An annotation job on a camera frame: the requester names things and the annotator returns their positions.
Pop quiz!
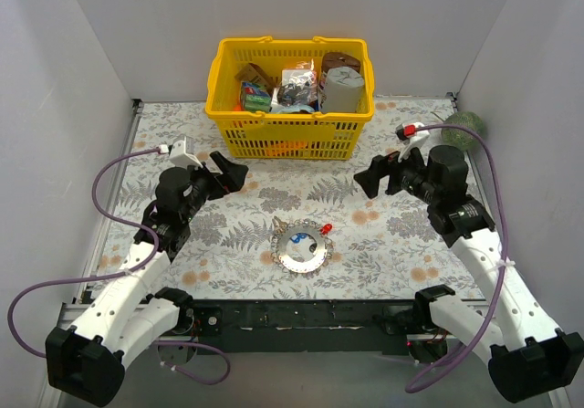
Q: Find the red key tag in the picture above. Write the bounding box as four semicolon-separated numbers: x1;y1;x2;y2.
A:
320;224;332;235

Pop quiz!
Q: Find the silver key ring with hooks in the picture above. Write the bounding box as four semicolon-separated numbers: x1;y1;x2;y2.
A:
270;215;334;276

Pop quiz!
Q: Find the blue key tag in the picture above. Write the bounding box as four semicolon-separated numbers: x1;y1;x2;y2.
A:
290;233;307;244

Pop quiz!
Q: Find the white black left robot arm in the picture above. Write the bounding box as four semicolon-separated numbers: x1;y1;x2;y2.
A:
45;152;248;407

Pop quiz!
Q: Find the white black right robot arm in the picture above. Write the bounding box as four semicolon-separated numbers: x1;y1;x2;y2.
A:
354;145;583;403

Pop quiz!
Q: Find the yellow plastic basket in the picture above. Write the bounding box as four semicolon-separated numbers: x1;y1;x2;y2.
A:
205;36;375;161

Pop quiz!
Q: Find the green yarn ball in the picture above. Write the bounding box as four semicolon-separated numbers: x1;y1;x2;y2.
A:
441;111;486;152

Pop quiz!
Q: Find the green small box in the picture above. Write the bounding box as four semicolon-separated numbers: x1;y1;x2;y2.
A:
240;81;271;112

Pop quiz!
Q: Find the grey paper roll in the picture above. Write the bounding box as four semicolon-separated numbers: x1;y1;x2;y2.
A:
319;66;365;113

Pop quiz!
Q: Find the brown cardboard packet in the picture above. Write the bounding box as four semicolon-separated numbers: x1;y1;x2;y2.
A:
235;63;276;92

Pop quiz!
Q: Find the clear bag of small items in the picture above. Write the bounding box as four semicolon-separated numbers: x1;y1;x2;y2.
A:
270;60;318;114

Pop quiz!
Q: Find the brown round box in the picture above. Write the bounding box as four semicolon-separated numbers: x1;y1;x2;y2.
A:
320;52;361;73

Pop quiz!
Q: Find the black base bar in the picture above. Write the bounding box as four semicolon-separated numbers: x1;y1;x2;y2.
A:
163;299;431;354

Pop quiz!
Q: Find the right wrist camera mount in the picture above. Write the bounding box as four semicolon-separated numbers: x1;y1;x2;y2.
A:
396;122;430;162

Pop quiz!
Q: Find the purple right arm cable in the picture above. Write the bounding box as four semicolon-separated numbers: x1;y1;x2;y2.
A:
403;123;509;394

